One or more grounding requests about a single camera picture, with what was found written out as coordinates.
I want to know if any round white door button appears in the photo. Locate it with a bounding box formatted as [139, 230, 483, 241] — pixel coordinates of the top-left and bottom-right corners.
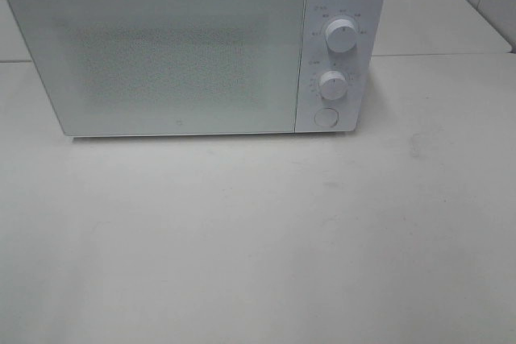
[314, 108, 339, 128]

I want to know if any white microwave door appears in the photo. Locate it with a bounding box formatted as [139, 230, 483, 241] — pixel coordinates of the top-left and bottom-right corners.
[8, 0, 305, 137]

